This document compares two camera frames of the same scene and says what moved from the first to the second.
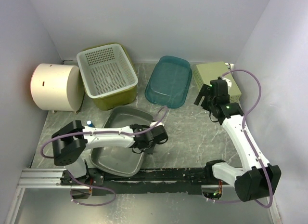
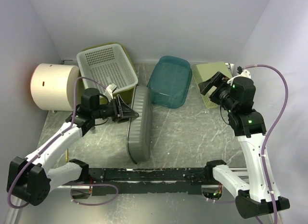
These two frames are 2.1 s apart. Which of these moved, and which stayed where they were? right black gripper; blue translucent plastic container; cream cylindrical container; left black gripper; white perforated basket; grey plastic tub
Moved: left black gripper; right black gripper; grey plastic tub
Stayed: blue translucent plastic container; cream cylindrical container; white perforated basket
